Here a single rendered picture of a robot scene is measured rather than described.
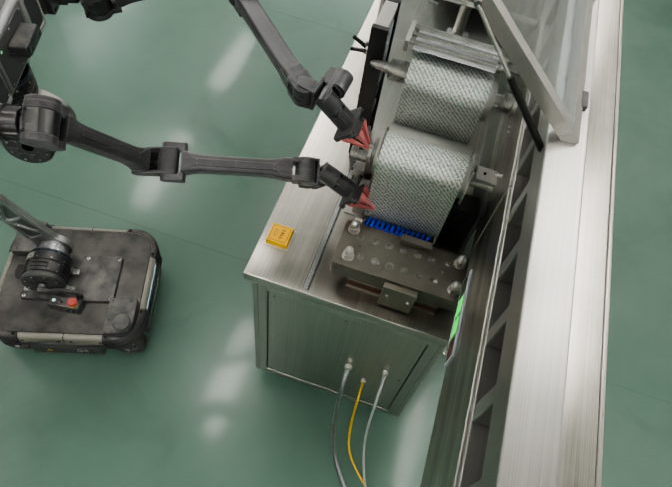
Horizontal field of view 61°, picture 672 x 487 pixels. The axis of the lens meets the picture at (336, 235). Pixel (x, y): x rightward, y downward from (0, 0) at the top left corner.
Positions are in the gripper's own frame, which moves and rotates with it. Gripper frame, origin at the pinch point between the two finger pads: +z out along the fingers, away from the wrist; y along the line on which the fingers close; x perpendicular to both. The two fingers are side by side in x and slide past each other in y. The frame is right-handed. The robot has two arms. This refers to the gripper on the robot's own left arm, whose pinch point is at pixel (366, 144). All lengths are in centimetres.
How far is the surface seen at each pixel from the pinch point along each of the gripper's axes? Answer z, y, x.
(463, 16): 15, -70, 6
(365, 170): 9.8, -0.7, -8.2
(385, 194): 14.2, 6.6, -1.2
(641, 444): 194, 13, 16
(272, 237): 8.8, 20.3, -38.0
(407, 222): 27.3, 7.3, -1.8
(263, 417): 79, 57, -95
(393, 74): -3.5, -23.1, 4.2
